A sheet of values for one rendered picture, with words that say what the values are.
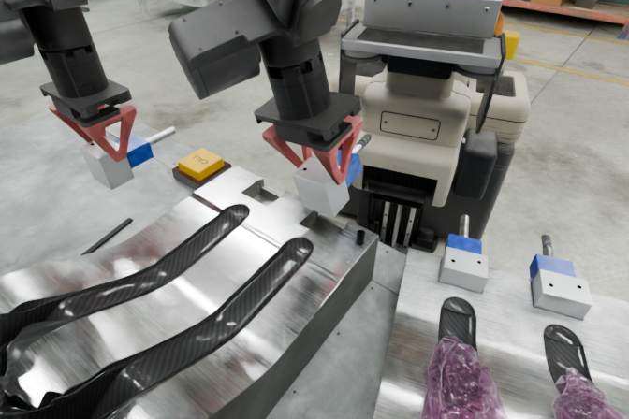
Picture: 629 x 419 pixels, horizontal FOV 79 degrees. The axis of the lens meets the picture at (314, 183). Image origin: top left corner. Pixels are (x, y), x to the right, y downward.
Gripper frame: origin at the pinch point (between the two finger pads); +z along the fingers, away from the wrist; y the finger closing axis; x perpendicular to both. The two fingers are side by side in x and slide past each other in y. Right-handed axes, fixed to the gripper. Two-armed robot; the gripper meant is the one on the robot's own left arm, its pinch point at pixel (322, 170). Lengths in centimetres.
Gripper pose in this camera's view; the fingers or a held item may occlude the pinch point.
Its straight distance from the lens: 46.0
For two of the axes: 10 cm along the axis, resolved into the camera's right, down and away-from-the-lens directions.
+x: 5.9, -6.2, 5.2
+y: 7.8, 2.7, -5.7
